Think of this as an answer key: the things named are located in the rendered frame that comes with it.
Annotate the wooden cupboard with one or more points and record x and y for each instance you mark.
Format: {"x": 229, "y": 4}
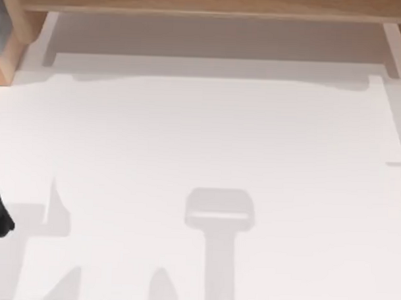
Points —
{"x": 205, "y": 3}

